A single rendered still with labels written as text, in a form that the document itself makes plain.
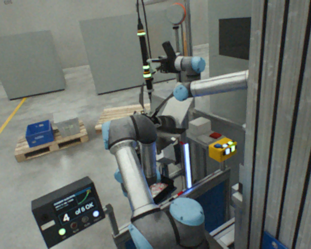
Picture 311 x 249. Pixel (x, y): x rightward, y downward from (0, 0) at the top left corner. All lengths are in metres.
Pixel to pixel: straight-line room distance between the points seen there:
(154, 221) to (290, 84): 0.57
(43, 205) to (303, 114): 0.95
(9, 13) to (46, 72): 5.78
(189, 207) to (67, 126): 3.65
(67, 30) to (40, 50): 5.18
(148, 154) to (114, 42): 5.95
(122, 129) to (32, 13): 12.85
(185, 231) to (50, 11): 13.12
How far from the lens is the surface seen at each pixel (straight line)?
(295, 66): 0.53
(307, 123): 0.55
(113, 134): 0.93
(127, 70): 7.02
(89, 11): 13.51
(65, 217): 1.11
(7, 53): 8.67
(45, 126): 4.90
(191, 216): 0.83
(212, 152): 1.56
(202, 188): 1.59
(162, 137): 1.46
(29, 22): 13.65
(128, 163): 0.88
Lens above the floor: 1.88
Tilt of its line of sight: 25 degrees down
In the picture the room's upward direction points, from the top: 8 degrees counter-clockwise
